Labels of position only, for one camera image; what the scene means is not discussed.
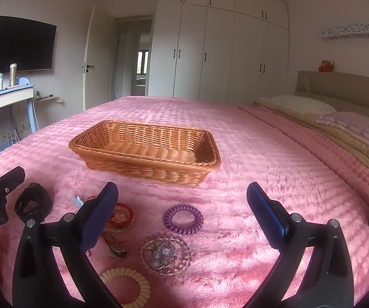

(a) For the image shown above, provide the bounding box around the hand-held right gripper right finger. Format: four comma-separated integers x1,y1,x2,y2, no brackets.
246,181,356,308

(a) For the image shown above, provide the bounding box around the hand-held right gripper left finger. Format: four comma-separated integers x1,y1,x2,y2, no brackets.
12,181,130,308

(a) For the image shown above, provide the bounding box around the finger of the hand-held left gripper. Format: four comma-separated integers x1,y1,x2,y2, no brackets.
0,166,26,197

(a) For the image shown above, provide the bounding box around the purple spiral hair tie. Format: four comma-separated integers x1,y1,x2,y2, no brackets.
163,204,204,235

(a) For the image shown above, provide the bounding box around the cream spiral hair tie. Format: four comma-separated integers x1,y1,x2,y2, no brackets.
98,267,151,308

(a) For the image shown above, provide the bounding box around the brown wicker basket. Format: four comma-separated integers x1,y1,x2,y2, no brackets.
69,120,222,187

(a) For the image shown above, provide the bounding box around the clear crystal bead bracelet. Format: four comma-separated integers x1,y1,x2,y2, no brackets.
140,234,191,275

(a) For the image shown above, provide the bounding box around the red bangle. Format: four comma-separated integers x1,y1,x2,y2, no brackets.
107,203,136,230

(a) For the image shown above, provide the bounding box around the pink plush blanket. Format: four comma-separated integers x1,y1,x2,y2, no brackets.
0,95,369,308

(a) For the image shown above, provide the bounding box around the white curved desk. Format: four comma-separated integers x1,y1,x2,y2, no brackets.
0,85,35,118

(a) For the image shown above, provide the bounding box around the beige quilt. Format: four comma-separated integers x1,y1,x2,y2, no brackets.
254,98,369,176

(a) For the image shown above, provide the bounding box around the white patterned pillow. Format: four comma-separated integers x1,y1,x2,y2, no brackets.
261,94,337,115

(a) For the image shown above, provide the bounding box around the white door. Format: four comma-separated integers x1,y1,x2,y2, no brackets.
83,4,116,111

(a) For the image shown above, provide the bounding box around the beige bed headboard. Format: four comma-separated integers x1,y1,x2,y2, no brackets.
294,71,369,117

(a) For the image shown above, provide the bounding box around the red plush toy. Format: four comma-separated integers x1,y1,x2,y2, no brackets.
318,59,336,72

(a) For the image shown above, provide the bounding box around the white wardrobe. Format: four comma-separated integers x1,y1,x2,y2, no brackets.
148,0,290,105

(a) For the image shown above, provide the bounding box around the small wooden wall shelf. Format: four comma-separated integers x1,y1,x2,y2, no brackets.
36,95,63,106

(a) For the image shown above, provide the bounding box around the black wall television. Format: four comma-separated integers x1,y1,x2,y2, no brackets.
0,15,57,80

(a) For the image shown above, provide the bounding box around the white carved wall shelf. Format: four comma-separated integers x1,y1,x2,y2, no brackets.
320,22,369,41

